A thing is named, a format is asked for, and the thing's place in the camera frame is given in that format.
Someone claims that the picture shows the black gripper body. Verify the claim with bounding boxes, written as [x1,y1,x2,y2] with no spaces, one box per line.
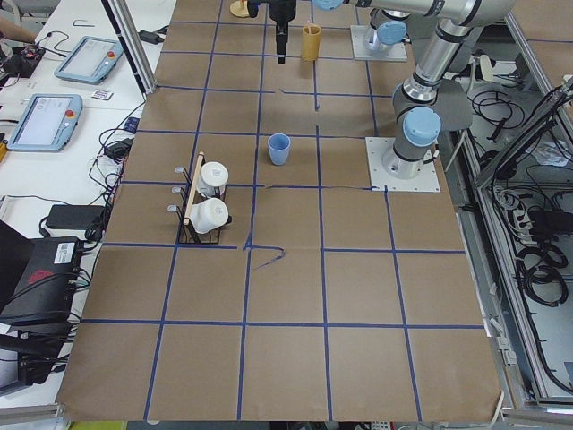
[269,0,296,23]

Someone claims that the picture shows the light blue plastic cup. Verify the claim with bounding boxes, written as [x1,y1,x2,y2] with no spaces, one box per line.
[268,133,291,166]

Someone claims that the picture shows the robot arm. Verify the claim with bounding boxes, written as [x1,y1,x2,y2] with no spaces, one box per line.
[351,1,516,180]

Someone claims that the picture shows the wooden cup tree stand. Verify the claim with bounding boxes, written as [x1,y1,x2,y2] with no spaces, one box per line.
[229,0,250,18]

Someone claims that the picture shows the bamboo chopstick holder cup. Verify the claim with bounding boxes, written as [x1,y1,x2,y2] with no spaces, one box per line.
[301,22,321,62]

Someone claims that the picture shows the white mug far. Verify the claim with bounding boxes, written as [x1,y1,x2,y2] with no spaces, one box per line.
[197,161,229,197]

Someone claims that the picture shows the white mug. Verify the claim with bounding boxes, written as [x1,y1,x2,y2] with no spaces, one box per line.
[197,161,229,197]
[191,198,232,234]

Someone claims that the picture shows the teach pendant far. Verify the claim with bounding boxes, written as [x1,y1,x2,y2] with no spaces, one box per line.
[54,36,124,84]

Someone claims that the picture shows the teach pendant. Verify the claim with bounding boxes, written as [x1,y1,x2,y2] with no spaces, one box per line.
[54,36,124,84]
[7,93,83,152]

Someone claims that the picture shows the white mug near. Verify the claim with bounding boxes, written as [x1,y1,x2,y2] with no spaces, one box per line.
[191,198,232,234]

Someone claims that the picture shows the teach pendant near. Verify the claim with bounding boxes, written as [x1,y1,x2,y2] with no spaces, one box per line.
[7,93,83,152]

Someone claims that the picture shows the black power adapter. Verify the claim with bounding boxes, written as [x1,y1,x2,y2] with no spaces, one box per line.
[38,204,104,242]

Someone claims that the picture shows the black computer box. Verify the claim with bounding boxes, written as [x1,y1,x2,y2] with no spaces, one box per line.
[1,222,84,326]

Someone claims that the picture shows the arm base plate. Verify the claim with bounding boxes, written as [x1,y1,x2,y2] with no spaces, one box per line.
[350,22,407,62]
[365,137,440,193]

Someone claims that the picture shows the aluminium frame post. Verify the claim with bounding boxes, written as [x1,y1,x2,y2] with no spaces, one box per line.
[101,0,157,95]

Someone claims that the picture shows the black wire mug rack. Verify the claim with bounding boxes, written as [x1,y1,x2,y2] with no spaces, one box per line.
[167,159,233,245]

